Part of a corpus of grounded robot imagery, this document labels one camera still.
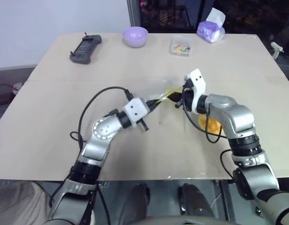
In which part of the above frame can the black handheld controller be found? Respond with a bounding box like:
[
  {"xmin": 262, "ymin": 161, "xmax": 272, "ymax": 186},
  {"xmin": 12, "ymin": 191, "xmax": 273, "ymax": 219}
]
[{"xmin": 69, "ymin": 32, "xmax": 103, "ymax": 65}]

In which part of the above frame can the red and white small object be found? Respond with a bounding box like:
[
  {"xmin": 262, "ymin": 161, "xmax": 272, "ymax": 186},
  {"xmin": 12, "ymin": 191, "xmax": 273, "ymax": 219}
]
[{"xmin": 12, "ymin": 82, "xmax": 23, "ymax": 95}]

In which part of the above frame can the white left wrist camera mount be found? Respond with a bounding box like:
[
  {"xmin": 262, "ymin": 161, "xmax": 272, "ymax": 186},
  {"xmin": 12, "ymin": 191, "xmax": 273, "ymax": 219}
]
[{"xmin": 123, "ymin": 98, "xmax": 151, "ymax": 128}]

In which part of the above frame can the grey cloth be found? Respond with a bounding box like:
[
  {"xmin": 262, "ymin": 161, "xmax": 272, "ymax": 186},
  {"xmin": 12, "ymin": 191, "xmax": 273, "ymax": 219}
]
[{"xmin": 0, "ymin": 180, "xmax": 53, "ymax": 225}]

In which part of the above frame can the purple tissue pack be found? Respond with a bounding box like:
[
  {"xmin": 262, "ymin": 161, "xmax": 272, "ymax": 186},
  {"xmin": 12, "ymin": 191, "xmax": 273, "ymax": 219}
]
[{"xmin": 196, "ymin": 7, "xmax": 226, "ymax": 44}]

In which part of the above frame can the thin white cable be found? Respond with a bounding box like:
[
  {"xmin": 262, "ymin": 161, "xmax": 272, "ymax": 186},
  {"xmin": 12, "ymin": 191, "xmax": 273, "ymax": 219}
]
[{"xmin": 210, "ymin": 191, "xmax": 223, "ymax": 210}]

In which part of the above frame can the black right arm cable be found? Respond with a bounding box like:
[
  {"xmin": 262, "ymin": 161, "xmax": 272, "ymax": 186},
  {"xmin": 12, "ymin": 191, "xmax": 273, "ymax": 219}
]
[{"xmin": 181, "ymin": 100, "xmax": 226, "ymax": 144}]

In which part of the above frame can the round orange snack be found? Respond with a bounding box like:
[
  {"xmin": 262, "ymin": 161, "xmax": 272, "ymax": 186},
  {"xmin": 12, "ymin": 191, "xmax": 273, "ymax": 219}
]
[{"xmin": 198, "ymin": 114, "xmax": 223, "ymax": 135}]

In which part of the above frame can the white glue gun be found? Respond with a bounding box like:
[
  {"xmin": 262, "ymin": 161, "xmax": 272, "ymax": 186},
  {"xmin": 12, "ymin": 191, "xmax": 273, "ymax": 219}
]
[{"xmin": 270, "ymin": 42, "xmax": 285, "ymax": 60}]

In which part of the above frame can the clear box of colourful bits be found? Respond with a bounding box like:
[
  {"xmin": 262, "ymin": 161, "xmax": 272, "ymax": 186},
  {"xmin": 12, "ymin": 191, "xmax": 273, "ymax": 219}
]
[{"xmin": 168, "ymin": 35, "xmax": 192, "ymax": 57}]

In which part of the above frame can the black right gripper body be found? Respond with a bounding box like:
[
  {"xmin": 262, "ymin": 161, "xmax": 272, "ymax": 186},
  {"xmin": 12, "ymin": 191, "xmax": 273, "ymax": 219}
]
[{"xmin": 180, "ymin": 78, "xmax": 195, "ymax": 112}]

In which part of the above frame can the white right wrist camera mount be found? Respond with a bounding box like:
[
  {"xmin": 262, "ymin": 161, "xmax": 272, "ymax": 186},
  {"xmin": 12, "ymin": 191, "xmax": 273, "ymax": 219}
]
[{"xmin": 183, "ymin": 68, "xmax": 207, "ymax": 113}]

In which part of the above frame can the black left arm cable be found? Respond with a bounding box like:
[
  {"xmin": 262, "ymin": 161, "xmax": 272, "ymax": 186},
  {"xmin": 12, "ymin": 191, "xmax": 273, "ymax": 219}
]
[{"xmin": 69, "ymin": 86, "xmax": 134, "ymax": 146}]

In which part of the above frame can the dark rounded shape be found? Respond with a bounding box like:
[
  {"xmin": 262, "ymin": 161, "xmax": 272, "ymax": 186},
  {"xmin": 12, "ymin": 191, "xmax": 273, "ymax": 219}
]
[{"xmin": 176, "ymin": 183, "xmax": 216, "ymax": 218}]

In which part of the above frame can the purple plastic bowl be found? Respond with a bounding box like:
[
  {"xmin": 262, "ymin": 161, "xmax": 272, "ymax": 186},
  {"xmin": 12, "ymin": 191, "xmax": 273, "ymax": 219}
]
[{"xmin": 122, "ymin": 26, "xmax": 149, "ymax": 48}]

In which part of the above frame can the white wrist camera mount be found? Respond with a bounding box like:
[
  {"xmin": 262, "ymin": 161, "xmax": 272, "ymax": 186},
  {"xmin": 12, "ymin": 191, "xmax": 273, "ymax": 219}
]
[
  {"xmin": 123, "ymin": 98, "xmax": 151, "ymax": 128},
  {"xmin": 183, "ymin": 68, "xmax": 207, "ymax": 113}
]

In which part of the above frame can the grey window frame post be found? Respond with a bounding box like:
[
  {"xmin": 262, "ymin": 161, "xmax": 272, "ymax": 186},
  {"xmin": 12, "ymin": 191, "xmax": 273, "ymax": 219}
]
[{"xmin": 126, "ymin": 0, "xmax": 142, "ymax": 34}]

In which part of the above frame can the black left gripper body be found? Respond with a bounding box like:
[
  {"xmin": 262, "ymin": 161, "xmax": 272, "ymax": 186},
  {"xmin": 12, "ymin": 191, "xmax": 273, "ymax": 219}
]
[{"xmin": 137, "ymin": 100, "xmax": 153, "ymax": 132}]

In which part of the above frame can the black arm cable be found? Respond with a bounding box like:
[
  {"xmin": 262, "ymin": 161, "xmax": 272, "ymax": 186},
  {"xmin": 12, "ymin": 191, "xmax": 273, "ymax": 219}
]
[
  {"xmin": 69, "ymin": 86, "xmax": 134, "ymax": 146},
  {"xmin": 181, "ymin": 100, "xmax": 226, "ymax": 144}
]

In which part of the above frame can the clear plastic bag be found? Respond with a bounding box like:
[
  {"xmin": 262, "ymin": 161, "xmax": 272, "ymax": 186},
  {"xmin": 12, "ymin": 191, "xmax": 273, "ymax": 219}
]
[{"xmin": 144, "ymin": 76, "xmax": 185, "ymax": 106}]

